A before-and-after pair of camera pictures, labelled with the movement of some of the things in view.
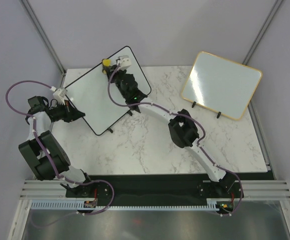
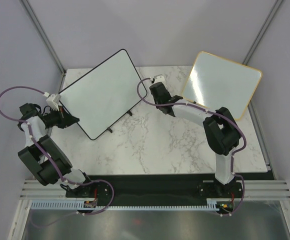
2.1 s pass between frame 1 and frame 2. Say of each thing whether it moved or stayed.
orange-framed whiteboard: stayed
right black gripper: moved
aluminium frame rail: stayed
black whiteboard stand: stayed
